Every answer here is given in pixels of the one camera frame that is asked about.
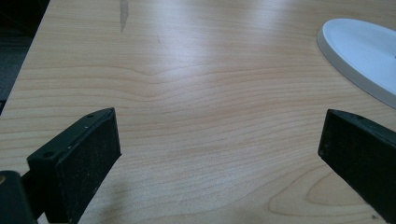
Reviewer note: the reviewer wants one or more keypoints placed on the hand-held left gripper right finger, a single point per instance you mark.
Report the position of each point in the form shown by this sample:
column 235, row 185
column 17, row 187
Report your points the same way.
column 364, row 155

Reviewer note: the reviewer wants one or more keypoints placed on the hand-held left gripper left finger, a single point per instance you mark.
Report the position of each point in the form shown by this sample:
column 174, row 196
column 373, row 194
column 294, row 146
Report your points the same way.
column 81, row 161

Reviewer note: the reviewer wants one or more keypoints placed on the white hook stand rack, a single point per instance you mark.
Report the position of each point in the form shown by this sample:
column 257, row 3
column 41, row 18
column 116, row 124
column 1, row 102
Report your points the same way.
column 364, row 53

